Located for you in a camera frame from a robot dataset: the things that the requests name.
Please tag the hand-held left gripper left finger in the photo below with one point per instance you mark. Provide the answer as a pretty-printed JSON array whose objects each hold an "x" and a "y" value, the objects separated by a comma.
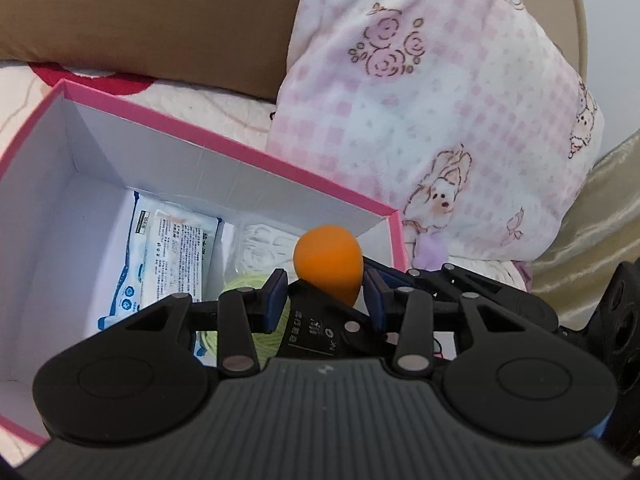
[{"x": 275, "y": 302}]

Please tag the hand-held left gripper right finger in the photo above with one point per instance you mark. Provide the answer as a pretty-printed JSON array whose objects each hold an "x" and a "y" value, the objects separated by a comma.
[{"x": 375, "y": 302}]

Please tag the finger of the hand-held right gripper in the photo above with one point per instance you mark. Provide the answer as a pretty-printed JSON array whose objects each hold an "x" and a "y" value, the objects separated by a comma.
[
  {"x": 440, "y": 277},
  {"x": 356, "y": 328}
]

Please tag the green yarn ball black label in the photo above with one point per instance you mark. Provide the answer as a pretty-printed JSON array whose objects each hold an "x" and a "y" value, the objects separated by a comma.
[{"x": 267, "y": 344}]

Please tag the orange egg-shaped ball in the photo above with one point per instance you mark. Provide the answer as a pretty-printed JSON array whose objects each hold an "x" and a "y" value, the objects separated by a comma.
[{"x": 327, "y": 260}]

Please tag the blue tissue packet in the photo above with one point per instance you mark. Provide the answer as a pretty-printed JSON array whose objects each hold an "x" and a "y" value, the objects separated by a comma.
[{"x": 165, "y": 250}]

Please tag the pink cardboard box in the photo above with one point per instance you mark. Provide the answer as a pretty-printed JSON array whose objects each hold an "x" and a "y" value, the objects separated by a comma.
[{"x": 150, "y": 150}]

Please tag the purple plush toy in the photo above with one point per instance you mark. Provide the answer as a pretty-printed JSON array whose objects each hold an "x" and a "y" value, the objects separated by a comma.
[{"x": 431, "y": 252}]

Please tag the gold satin cloth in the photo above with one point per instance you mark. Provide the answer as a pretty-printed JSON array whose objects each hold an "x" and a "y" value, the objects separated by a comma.
[{"x": 600, "y": 210}]

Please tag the pink patterned pillow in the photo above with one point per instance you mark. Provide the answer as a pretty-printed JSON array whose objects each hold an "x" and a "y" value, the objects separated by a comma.
[{"x": 425, "y": 110}]

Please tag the brown pillow with cloud patch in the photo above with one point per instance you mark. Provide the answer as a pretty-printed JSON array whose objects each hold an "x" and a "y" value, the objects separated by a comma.
[{"x": 150, "y": 10}]

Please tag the beige curved bed frame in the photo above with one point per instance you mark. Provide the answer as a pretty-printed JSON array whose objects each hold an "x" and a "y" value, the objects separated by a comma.
[{"x": 577, "y": 10}]

